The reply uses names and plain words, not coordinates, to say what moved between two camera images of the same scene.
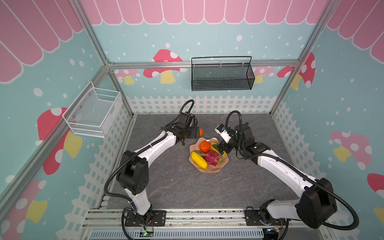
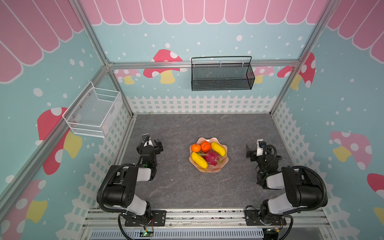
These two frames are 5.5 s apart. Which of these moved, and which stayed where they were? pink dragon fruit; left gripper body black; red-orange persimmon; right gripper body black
Moved: right gripper body black; left gripper body black
Stayed: pink dragon fruit; red-orange persimmon
